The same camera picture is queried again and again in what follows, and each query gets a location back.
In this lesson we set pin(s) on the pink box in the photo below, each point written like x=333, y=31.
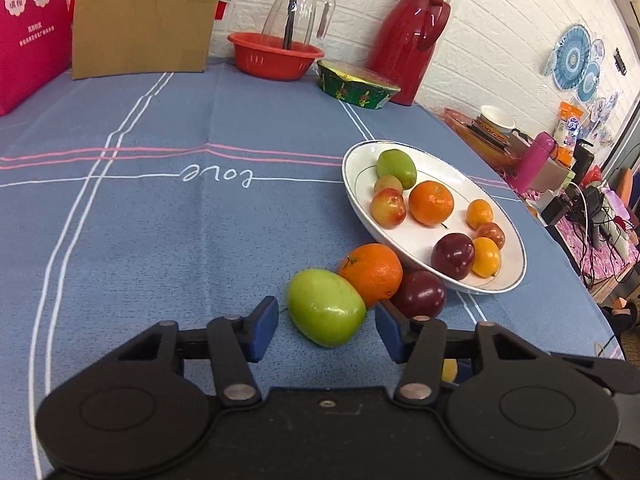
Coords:
x=30, y=35

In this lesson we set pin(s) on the medium blue paper fan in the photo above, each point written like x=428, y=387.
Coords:
x=589, y=82

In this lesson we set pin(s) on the pink patterned cloth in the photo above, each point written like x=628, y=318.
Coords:
x=615, y=270

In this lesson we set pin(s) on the small blue paper fan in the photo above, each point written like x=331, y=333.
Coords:
x=549, y=65

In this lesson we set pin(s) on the green mango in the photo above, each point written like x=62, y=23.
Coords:
x=326, y=307
x=396, y=168

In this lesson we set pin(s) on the black stick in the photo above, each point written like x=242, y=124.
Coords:
x=291, y=15

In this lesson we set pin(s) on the yellow orange mandarin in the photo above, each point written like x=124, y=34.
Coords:
x=486, y=258

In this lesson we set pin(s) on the dark red plum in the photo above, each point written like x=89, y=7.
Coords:
x=419, y=294
x=452, y=256

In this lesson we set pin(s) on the large blue paper fan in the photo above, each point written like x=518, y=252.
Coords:
x=572, y=55

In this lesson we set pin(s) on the white cup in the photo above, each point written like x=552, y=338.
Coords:
x=497, y=117

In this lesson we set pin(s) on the dark patterned dish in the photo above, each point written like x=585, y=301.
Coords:
x=487, y=133

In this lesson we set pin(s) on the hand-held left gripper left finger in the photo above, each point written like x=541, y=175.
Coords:
x=262, y=330

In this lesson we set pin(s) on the red thermos jug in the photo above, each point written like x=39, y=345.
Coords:
x=405, y=45

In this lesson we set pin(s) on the small cardboard box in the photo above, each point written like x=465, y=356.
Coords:
x=552, y=177

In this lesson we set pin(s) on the orange white snack packet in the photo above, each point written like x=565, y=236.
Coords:
x=570, y=130

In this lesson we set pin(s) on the red apple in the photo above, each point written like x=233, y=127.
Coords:
x=387, y=208

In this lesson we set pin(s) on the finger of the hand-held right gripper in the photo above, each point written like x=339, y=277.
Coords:
x=612, y=372

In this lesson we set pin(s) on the green foil bowl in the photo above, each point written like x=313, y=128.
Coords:
x=355, y=87

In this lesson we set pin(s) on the glass pitcher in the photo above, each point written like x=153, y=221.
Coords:
x=310, y=10

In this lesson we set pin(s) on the black stand device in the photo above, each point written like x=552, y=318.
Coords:
x=582, y=160

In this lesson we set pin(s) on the red plastic basket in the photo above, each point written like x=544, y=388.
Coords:
x=275, y=60

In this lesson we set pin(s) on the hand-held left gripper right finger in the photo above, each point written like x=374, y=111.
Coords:
x=390, y=332

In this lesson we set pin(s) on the blue striped tablecloth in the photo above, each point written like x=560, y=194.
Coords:
x=150, y=240

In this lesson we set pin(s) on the small red orange fruit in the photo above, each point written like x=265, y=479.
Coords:
x=491, y=235

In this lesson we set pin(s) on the pink bottle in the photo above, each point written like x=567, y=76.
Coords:
x=535, y=162

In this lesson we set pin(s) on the white plate with blue rim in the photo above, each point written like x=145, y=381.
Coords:
x=360, y=180

